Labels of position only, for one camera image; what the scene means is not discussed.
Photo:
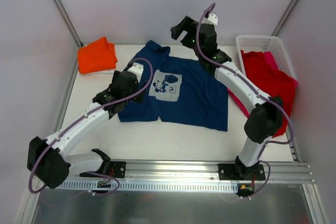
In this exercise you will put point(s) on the white slotted cable duct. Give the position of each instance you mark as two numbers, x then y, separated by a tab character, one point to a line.
127	185

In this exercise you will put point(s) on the left aluminium frame post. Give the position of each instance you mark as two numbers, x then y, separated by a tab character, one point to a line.
66	19

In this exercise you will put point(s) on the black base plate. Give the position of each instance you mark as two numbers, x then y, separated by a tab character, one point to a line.
228	171
114	169

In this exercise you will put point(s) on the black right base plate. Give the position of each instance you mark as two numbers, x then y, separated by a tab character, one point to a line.
228	171

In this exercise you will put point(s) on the navy blue printed t-shirt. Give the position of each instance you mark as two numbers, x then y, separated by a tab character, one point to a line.
180	92

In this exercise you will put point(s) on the red t-shirt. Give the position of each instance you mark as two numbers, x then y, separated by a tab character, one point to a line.
281	85

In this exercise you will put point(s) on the right aluminium frame post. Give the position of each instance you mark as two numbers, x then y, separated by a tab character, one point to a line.
285	17

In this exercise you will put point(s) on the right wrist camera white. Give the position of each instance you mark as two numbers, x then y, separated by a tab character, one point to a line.
211	19

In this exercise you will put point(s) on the white plastic basket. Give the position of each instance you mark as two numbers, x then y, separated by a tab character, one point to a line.
265	43

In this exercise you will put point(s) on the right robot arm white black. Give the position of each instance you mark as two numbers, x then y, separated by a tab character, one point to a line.
265	115

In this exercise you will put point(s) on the folded orange t-shirt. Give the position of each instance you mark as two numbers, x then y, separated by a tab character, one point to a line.
97	56

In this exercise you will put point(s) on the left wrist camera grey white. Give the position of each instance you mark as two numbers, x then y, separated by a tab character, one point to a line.
137	69

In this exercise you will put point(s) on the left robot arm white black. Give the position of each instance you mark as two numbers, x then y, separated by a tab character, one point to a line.
50	159

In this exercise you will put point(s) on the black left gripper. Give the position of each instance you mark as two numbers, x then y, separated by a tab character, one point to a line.
140	94

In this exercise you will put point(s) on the aluminium mounting rail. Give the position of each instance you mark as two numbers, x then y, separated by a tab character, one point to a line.
209	171

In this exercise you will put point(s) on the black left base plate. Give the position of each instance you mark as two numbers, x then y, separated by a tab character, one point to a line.
114	169

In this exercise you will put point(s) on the aluminium frame post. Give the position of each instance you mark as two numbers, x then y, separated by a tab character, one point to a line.
66	19
285	17

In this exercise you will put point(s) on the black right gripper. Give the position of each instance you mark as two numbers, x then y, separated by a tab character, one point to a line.
185	26

